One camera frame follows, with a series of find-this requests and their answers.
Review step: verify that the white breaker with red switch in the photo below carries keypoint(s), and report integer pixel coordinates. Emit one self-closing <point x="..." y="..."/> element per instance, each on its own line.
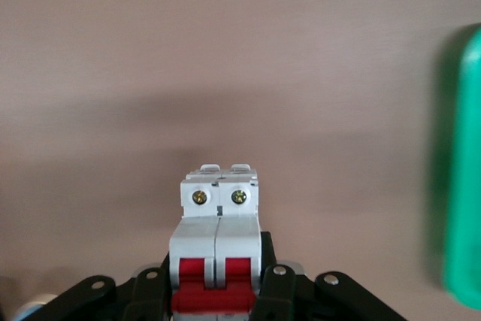
<point x="216" y="231"/>

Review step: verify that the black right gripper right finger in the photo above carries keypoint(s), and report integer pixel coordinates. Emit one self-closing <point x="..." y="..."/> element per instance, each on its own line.
<point x="285" y="298"/>

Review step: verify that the green plastic tray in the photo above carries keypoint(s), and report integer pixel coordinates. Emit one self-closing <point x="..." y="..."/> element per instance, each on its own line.
<point x="462" y="185"/>

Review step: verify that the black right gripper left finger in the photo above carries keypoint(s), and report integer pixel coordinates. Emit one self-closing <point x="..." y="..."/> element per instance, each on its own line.
<point x="150" y="298"/>

